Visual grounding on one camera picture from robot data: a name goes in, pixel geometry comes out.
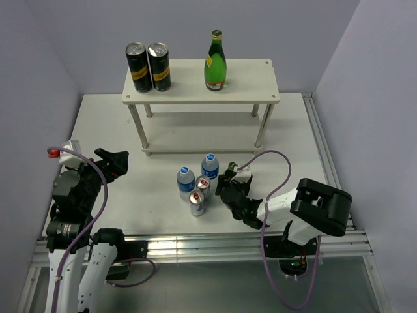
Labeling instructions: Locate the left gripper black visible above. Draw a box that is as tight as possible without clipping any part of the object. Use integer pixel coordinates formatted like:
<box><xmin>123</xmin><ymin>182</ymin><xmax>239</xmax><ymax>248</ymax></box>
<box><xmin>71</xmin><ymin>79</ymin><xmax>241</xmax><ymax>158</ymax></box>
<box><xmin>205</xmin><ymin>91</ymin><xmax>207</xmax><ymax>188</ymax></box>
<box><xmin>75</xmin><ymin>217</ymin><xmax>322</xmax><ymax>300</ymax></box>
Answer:
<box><xmin>66</xmin><ymin>147</ymin><xmax>128</xmax><ymax>211</ymax></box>

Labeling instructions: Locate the green glass bottle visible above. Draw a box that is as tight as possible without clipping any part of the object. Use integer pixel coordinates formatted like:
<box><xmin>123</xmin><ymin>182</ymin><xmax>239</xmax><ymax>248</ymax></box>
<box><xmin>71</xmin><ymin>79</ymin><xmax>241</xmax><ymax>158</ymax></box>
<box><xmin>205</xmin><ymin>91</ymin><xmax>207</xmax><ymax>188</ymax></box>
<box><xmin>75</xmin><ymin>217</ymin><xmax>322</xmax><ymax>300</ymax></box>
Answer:
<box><xmin>204</xmin><ymin>29</ymin><xmax>227</xmax><ymax>91</ymax></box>
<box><xmin>225</xmin><ymin>162</ymin><xmax>237</xmax><ymax>179</ymax></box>

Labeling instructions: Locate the silver blue can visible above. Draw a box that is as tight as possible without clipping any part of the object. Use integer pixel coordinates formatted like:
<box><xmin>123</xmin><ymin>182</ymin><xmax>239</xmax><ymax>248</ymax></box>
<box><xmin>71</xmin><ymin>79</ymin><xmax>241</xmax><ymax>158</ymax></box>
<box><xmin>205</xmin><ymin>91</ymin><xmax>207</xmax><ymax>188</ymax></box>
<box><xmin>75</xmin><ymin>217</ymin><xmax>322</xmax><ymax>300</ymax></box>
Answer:
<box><xmin>189</xmin><ymin>190</ymin><xmax>205</xmax><ymax>216</ymax></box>
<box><xmin>195</xmin><ymin>175</ymin><xmax>211</xmax><ymax>198</ymax></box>

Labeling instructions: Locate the Pocari Sweat bottle front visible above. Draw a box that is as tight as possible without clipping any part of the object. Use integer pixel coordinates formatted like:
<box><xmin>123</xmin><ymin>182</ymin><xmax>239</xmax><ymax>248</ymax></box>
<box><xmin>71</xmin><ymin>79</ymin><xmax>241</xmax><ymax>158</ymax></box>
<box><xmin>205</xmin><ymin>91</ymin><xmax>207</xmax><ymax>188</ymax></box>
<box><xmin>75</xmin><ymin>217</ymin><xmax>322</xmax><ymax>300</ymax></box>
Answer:
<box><xmin>177</xmin><ymin>166</ymin><xmax>195</xmax><ymax>201</ymax></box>

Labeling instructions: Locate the pocari sweat bottle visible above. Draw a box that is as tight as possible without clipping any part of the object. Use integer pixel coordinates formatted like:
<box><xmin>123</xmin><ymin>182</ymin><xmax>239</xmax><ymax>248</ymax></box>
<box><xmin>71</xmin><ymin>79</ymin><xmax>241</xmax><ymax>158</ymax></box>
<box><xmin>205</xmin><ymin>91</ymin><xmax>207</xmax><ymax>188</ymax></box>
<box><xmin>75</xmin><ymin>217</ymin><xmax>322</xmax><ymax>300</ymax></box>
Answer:
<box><xmin>177</xmin><ymin>166</ymin><xmax>195</xmax><ymax>201</ymax></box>
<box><xmin>201</xmin><ymin>153</ymin><xmax>220</xmax><ymax>180</ymax></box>

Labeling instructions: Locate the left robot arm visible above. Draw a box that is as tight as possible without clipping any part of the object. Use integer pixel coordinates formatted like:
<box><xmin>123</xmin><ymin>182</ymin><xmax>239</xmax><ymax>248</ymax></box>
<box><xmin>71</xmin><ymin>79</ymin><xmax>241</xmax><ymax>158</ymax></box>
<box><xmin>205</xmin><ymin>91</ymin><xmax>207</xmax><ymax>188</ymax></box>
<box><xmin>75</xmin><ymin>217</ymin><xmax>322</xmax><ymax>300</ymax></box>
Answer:
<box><xmin>45</xmin><ymin>145</ymin><xmax>129</xmax><ymax>312</ymax></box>

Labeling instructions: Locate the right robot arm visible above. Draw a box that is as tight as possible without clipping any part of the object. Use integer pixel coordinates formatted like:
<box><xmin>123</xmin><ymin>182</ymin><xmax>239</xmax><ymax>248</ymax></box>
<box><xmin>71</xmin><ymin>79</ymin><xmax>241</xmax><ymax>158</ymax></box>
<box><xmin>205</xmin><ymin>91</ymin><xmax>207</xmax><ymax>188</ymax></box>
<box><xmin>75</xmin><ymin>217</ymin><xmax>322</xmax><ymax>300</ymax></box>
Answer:
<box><xmin>102</xmin><ymin>163</ymin><xmax>352</xmax><ymax>254</ymax></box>

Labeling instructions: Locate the white two-tier shelf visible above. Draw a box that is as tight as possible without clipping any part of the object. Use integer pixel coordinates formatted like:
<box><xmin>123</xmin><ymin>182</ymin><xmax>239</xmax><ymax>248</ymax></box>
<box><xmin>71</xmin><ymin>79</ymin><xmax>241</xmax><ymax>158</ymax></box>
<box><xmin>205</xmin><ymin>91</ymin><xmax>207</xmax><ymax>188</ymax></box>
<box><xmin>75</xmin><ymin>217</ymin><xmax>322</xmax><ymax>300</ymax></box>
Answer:
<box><xmin>121</xmin><ymin>59</ymin><xmax>280</xmax><ymax>156</ymax></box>

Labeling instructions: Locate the Pocari Sweat bottle rear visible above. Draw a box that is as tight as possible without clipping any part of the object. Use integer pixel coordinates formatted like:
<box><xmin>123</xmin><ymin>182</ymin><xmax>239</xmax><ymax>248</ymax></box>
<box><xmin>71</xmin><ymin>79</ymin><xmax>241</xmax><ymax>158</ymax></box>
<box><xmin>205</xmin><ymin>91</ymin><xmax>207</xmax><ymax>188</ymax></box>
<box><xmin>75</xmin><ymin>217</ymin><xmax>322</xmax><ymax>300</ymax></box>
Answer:
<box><xmin>201</xmin><ymin>153</ymin><xmax>220</xmax><ymax>180</ymax></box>

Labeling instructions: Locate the silver blue can front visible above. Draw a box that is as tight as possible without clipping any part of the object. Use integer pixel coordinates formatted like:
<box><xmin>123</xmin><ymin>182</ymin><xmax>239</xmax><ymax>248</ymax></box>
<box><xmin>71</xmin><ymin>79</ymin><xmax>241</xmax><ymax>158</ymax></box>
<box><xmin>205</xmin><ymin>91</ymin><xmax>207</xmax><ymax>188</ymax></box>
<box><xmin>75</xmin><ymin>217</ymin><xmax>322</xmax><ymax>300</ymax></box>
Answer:
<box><xmin>189</xmin><ymin>190</ymin><xmax>205</xmax><ymax>216</ymax></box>

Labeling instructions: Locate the black can left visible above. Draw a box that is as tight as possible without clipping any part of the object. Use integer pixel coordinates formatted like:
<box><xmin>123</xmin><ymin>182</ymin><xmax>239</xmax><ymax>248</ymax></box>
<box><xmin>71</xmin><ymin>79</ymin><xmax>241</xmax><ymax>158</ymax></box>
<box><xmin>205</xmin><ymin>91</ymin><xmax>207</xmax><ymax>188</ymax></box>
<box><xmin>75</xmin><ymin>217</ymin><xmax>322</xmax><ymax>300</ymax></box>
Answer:
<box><xmin>125</xmin><ymin>42</ymin><xmax>153</xmax><ymax>93</ymax></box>

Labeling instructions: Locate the black can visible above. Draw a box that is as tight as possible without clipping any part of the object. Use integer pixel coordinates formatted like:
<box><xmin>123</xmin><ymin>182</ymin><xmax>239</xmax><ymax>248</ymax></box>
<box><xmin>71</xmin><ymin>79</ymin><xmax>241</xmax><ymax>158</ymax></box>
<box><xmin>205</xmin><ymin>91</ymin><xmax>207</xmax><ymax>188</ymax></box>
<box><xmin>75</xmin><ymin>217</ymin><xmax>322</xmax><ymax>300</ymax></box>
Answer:
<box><xmin>147</xmin><ymin>42</ymin><xmax>171</xmax><ymax>91</ymax></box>
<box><xmin>125</xmin><ymin>42</ymin><xmax>153</xmax><ymax>93</ymax></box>

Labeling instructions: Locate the black can right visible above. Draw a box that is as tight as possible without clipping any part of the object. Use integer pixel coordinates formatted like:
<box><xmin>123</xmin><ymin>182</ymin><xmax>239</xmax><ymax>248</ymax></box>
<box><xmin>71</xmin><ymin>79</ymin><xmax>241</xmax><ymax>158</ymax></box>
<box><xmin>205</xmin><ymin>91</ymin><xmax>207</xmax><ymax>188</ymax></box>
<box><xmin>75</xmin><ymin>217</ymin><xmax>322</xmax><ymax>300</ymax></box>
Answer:
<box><xmin>147</xmin><ymin>42</ymin><xmax>171</xmax><ymax>91</ymax></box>

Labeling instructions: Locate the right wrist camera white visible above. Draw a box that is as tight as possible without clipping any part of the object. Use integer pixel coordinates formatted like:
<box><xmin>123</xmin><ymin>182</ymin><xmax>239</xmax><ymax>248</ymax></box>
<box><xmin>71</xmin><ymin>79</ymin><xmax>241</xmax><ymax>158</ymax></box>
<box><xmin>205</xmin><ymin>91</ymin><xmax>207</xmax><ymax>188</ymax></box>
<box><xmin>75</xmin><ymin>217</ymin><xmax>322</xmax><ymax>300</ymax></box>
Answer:
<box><xmin>232</xmin><ymin>164</ymin><xmax>252</xmax><ymax>183</ymax></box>

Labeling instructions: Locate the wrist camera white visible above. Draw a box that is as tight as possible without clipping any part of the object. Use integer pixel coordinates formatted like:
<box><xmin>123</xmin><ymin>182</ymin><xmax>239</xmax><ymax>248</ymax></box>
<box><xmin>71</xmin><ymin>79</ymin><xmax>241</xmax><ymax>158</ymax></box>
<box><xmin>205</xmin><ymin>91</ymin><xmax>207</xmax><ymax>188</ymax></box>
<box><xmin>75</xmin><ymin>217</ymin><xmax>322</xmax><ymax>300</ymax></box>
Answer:
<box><xmin>48</xmin><ymin>140</ymin><xmax>83</xmax><ymax>168</ymax></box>
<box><xmin>232</xmin><ymin>164</ymin><xmax>252</xmax><ymax>183</ymax></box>

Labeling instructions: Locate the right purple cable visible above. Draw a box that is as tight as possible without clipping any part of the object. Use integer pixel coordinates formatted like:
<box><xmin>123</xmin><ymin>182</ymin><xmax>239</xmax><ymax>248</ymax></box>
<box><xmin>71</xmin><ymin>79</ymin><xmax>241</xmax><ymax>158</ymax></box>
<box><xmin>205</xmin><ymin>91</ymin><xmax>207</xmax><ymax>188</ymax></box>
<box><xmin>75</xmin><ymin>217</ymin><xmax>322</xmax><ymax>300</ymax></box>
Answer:
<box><xmin>239</xmin><ymin>149</ymin><xmax>323</xmax><ymax>310</ymax></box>

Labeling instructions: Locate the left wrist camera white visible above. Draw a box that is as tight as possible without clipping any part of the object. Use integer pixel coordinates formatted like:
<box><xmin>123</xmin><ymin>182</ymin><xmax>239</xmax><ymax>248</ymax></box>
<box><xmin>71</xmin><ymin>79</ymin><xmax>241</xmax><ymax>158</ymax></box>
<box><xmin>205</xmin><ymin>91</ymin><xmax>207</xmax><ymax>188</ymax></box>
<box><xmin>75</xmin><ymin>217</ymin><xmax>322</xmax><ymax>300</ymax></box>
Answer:
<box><xmin>48</xmin><ymin>140</ymin><xmax>83</xmax><ymax>168</ymax></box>

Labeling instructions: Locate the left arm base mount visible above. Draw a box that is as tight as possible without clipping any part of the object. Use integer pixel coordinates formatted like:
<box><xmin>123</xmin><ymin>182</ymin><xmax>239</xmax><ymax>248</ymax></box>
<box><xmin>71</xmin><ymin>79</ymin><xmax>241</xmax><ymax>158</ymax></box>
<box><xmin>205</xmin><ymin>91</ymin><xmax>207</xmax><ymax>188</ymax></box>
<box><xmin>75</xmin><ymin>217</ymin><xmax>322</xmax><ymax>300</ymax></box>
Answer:
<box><xmin>87</xmin><ymin>239</ymin><xmax>149</xmax><ymax>284</ymax></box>

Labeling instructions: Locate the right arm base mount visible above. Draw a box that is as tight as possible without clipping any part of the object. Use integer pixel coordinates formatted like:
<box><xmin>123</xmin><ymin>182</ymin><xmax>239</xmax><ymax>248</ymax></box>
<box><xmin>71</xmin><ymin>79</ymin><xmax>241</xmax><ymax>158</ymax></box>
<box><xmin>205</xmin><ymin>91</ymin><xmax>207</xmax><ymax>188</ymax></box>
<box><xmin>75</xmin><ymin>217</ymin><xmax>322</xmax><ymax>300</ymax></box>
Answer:
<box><xmin>262</xmin><ymin>235</ymin><xmax>318</xmax><ymax>278</ymax></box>

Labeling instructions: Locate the aluminium frame rail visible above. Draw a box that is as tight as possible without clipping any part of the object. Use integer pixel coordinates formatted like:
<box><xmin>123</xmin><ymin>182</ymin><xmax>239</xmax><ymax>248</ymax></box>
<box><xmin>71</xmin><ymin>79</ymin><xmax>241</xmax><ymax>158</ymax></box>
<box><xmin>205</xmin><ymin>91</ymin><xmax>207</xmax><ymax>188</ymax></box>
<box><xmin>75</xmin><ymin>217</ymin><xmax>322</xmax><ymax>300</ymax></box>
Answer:
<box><xmin>17</xmin><ymin>93</ymin><xmax>392</xmax><ymax>312</ymax></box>

